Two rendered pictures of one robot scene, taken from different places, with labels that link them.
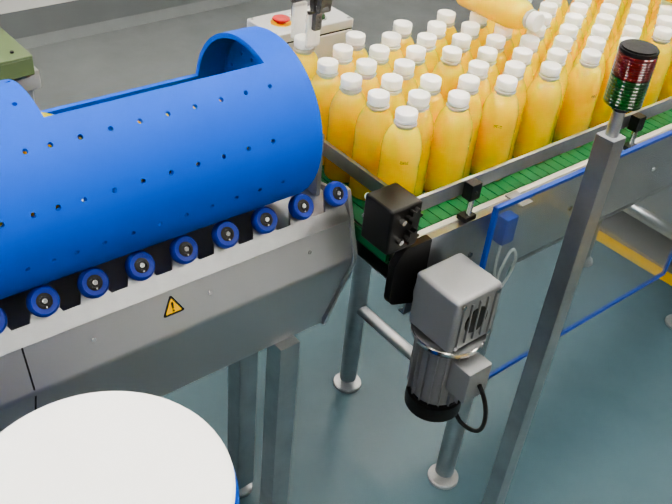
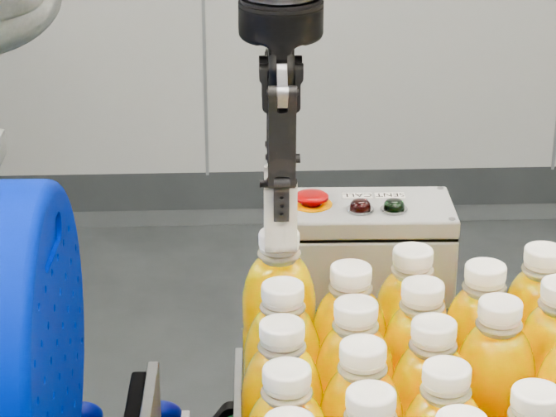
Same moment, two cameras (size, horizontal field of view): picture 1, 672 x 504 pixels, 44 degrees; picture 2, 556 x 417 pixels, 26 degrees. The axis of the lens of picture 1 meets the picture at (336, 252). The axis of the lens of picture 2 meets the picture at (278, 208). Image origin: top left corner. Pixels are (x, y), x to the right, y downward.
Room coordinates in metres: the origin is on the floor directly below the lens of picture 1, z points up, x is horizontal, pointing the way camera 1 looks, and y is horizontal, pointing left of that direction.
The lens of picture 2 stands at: (0.70, -0.58, 1.59)
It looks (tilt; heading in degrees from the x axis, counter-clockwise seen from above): 23 degrees down; 41
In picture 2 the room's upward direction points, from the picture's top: straight up
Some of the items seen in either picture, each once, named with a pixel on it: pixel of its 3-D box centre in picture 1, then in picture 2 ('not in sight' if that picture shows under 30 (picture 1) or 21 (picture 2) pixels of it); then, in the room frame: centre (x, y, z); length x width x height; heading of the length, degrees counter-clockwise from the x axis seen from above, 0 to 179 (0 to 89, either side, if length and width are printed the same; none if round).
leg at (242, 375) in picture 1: (242, 403); not in sight; (1.30, 0.18, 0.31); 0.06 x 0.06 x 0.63; 42
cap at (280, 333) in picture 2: (351, 82); (281, 334); (1.38, 0.00, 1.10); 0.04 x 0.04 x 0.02
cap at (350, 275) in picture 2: (342, 52); (350, 277); (1.51, 0.03, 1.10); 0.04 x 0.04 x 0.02
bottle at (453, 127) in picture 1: (449, 148); not in sight; (1.36, -0.19, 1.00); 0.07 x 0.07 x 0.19
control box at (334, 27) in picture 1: (299, 40); (357, 246); (1.64, 0.12, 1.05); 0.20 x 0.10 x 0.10; 132
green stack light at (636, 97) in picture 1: (626, 89); not in sight; (1.28, -0.44, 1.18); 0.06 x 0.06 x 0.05
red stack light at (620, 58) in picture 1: (634, 63); not in sight; (1.28, -0.44, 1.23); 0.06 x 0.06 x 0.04
